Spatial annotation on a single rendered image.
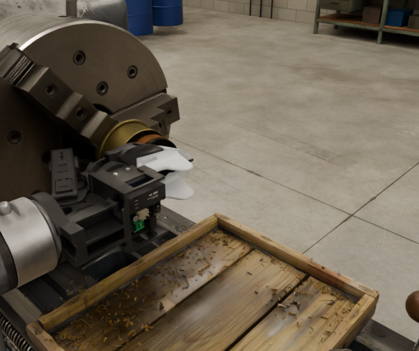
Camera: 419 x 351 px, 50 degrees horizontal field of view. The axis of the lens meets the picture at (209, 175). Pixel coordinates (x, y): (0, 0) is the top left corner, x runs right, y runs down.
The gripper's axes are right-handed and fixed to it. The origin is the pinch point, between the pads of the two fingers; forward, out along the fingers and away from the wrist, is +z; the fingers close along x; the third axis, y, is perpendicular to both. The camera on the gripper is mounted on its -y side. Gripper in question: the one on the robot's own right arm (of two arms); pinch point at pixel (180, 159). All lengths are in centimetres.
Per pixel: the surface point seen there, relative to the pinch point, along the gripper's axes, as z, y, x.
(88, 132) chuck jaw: -8.2, -7.5, 4.0
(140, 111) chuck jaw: 3.3, -12.0, 2.8
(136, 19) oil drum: 387, -520, -74
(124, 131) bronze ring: -4.7, -4.9, 3.8
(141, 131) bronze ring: -3.4, -3.3, 3.9
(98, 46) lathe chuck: -0.9, -14.9, 12.3
